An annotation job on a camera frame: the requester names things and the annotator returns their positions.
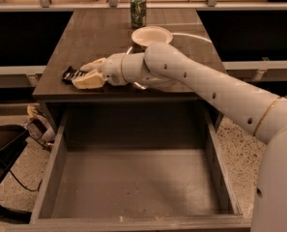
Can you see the open grey top drawer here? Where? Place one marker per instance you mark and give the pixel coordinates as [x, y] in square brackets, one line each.
[135, 167]

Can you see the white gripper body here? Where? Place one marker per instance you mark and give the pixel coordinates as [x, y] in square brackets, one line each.
[112, 69]

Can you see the green soda can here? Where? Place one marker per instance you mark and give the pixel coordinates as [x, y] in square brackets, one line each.
[138, 13]

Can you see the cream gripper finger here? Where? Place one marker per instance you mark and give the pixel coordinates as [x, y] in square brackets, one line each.
[91, 80]
[95, 65]

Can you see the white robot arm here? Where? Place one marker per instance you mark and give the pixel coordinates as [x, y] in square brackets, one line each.
[257, 111]

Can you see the clutter beside cabinet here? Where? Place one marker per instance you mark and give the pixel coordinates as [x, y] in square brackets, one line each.
[39, 128]

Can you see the black rxbar chocolate wrapper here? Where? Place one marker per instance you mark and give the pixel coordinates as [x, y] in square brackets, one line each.
[70, 74]

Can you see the black chair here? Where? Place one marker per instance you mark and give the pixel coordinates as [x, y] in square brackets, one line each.
[12, 144]

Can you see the grey cabinet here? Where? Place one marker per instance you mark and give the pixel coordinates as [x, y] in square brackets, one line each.
[95, 33]

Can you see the white bowl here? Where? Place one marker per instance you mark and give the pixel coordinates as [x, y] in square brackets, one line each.
[143, 37]

